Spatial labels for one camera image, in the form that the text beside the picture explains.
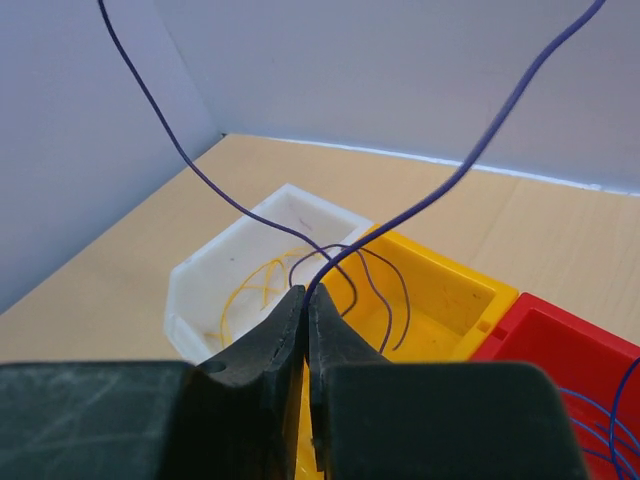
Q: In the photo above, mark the yellow plastic bin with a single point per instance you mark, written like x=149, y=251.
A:
x=414, y=304

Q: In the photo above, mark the red plastic bin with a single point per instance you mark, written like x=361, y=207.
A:
x=590, y=366

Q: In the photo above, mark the white plastic bin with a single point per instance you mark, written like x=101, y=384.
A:
x=232, y=283

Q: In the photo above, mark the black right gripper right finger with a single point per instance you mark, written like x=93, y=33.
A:
x=375, y=419

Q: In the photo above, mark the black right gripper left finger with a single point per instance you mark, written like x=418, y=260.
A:
x=233, y=416

